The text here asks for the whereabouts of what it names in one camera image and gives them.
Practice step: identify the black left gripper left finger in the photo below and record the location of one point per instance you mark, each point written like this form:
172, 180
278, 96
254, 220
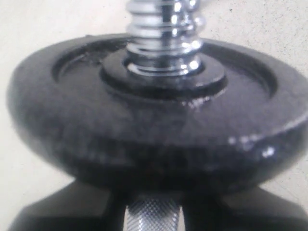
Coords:
76, 207

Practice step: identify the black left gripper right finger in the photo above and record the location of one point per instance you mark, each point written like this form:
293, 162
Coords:
252, 210

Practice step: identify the black weight plate end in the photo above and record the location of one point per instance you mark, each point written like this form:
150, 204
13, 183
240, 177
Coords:
240, 122

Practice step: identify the chrome threaded dumbbell bar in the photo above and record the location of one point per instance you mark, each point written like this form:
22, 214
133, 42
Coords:
164, 43

